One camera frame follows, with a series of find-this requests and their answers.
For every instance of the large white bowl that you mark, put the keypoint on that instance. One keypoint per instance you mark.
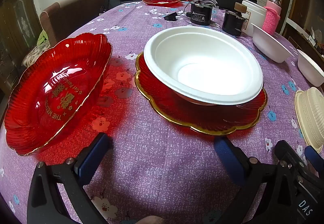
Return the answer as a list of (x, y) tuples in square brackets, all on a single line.
[(202, 61)]

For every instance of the white plastic tub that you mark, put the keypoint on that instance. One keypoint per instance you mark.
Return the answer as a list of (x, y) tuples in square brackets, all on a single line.
[(255, 16)]

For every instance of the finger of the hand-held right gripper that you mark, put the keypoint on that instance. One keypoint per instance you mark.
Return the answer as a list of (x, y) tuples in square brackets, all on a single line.
[(316, 162), (291, 159)]

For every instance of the clear round lid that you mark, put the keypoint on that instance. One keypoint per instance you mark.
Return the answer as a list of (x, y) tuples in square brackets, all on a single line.
[(214, 2)]

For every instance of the green cloth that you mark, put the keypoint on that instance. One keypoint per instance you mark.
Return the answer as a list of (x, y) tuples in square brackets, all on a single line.
[(41, 37)]

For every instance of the purple floral tablecloth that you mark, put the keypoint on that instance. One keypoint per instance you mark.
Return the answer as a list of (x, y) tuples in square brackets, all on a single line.
[(162, 163)]

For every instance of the bottle with pink sleeve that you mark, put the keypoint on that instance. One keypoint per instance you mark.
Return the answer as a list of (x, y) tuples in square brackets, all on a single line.
[(270, 18)]

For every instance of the patterned cushion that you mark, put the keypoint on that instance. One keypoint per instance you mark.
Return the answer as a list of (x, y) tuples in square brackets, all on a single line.
[(34, 53)]

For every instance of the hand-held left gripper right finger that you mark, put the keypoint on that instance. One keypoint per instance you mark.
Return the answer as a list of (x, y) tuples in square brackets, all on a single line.
[(229, 160)]

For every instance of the small white bowl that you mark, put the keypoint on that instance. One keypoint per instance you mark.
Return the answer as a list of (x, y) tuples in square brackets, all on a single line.
[(310, 68), (268, 44)]

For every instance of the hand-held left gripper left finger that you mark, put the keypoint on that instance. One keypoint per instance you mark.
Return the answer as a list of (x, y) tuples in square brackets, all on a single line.
[(93, 160)]

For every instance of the wooden sideboard cabinet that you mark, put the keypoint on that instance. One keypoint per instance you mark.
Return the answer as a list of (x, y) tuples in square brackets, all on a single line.
[(303, 11)]

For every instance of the black power adapter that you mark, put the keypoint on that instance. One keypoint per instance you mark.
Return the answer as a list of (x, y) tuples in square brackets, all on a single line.
[(170, 17)]

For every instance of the black motor with label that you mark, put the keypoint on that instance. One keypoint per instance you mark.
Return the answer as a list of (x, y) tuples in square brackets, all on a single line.
[(201, 15)]

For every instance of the plain black motor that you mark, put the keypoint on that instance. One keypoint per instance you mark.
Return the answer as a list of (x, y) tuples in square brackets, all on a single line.
[(232, 23)]

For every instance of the cream plastic bowl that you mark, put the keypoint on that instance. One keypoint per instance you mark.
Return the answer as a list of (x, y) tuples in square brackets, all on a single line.
[(312, 112)]

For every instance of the red plate with gold rim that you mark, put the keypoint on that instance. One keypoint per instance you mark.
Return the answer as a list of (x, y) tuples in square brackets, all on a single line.
[(177, 110)]

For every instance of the brown upholstered chair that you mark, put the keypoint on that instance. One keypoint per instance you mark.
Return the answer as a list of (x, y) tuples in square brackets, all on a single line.
[(70, 11)]

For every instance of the red plate with gold print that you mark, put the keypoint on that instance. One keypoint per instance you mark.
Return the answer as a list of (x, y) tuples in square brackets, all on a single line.
[(63, 82)]

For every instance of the dark wooden door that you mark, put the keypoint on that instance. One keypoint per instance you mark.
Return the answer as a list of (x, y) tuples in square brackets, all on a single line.
[(17, 16)]

